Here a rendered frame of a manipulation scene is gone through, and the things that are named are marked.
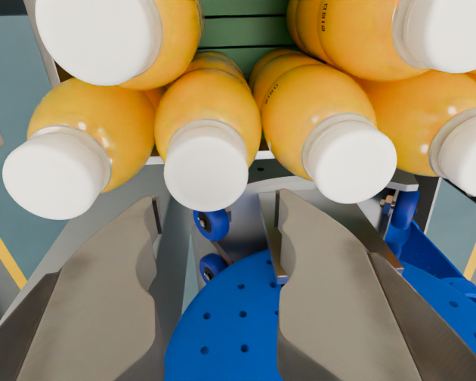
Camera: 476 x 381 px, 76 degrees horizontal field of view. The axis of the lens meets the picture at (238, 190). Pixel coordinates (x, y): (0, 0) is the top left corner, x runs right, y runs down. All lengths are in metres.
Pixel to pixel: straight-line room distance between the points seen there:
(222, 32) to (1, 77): 1.21
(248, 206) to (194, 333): 0.15
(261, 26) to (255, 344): 0.28
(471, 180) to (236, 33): 0.23
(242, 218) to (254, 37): 0.19
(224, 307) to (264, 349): 0.05
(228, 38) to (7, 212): 1.54
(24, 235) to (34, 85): 0.74
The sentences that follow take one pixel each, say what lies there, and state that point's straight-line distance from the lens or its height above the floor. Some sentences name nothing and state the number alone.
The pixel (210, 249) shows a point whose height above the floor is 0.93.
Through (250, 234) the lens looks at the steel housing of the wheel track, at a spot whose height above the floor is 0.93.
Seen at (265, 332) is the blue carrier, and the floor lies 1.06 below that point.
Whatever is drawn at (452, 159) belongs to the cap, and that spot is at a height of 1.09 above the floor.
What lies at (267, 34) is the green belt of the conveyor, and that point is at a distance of 0.32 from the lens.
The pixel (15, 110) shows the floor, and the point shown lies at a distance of 1.48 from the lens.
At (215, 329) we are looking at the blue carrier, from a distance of 0.28.
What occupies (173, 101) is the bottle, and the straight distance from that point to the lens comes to 0.17.
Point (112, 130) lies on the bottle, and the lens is 0.18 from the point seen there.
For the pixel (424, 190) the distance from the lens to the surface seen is 1.52.
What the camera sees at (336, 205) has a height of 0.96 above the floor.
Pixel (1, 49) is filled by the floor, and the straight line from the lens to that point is 1.43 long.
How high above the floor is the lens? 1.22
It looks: 59 degrees down
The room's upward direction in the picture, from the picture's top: 173 degrees clockwise
